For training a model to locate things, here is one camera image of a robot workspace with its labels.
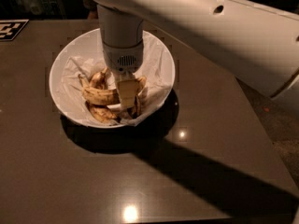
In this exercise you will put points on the white bowl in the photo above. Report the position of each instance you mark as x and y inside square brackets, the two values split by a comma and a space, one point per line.
[78, 47]

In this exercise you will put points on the white paper liner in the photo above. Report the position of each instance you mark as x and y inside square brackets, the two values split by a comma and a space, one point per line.
[155, 62]

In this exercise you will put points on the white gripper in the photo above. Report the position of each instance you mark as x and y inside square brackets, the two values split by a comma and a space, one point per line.
[123, 59]

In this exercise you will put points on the long spotted banana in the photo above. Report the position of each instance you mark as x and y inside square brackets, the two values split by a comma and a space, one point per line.
[104, 97]

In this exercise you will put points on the black white fiducial marker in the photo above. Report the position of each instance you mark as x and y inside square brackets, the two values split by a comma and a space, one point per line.
[9, 29]

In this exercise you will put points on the left spotted banana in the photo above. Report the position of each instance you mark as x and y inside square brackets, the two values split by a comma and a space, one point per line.
[101, 112]

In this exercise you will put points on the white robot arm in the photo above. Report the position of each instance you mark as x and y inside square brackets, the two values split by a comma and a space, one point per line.
[256, 43]

